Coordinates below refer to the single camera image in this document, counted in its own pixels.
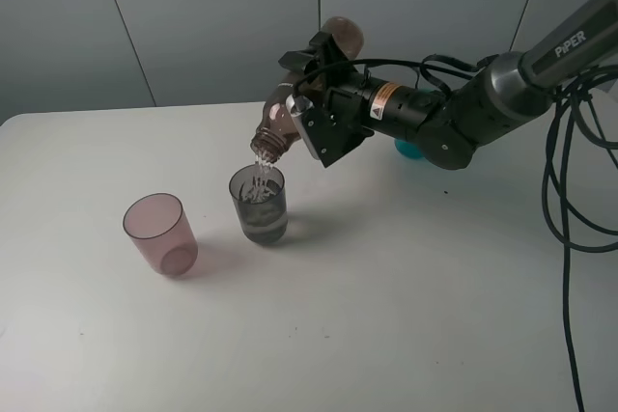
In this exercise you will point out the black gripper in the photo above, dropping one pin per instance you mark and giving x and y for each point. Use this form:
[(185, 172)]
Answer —
[(328, 59)]

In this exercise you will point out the brown translucent water bottle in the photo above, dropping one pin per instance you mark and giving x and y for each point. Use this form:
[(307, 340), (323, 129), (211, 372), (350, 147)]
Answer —
[(339, 39)]

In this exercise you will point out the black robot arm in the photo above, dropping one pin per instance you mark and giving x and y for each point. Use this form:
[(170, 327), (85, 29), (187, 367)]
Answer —
[(443, 106)]

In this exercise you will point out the teal translucent plastic cup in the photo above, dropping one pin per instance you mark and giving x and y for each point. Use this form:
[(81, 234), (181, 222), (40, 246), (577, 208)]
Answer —
[(408, 146)]

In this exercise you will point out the grey translucent plastic cup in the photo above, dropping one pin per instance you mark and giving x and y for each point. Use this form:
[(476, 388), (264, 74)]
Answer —
[(258, 193)]

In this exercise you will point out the pink translucent plastic cup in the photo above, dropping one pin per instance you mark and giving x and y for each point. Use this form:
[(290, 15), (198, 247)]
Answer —
[(158, 227)]

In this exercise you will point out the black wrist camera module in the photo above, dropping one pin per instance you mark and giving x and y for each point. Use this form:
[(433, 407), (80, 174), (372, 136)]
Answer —
[(332, 127)]

